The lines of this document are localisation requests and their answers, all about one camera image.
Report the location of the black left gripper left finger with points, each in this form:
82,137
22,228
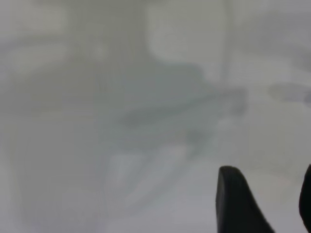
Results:
235,206

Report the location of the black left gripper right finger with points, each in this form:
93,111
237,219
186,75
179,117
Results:
306,201

